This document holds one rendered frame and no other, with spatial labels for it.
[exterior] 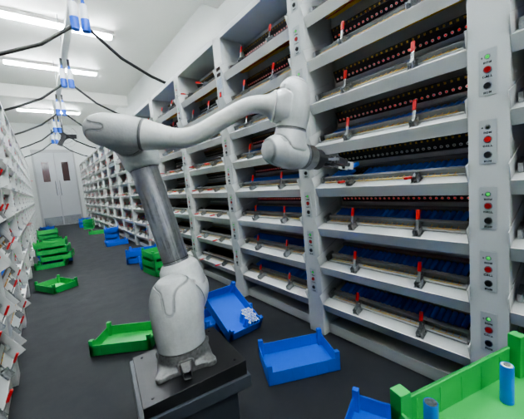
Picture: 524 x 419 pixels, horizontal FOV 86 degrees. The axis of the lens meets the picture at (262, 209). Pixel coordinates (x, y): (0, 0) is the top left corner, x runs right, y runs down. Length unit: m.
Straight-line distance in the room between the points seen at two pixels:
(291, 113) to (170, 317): 0.72
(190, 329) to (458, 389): 0.67
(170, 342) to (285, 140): 0.70
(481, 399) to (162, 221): 0.97
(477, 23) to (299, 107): 0.53
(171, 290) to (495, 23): 1.17
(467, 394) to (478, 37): 0.88
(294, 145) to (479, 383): 0.70
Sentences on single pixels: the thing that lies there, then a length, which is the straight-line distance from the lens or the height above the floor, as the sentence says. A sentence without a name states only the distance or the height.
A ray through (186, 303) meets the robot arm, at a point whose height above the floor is 0.44.
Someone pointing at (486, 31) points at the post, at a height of 1.14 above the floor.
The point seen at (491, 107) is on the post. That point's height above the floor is 0.93.
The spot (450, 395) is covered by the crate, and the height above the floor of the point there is 0.42.
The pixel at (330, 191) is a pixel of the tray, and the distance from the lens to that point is 1.30.
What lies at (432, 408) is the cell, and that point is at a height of 0.47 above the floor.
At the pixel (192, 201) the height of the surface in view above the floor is 0.66.
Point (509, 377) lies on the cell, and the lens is 0.64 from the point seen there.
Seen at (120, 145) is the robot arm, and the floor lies 0.94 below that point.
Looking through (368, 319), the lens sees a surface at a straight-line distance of 1.36.
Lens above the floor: 0.79
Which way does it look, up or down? 6 degrees down
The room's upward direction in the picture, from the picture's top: 5 degrees counter-clockwise
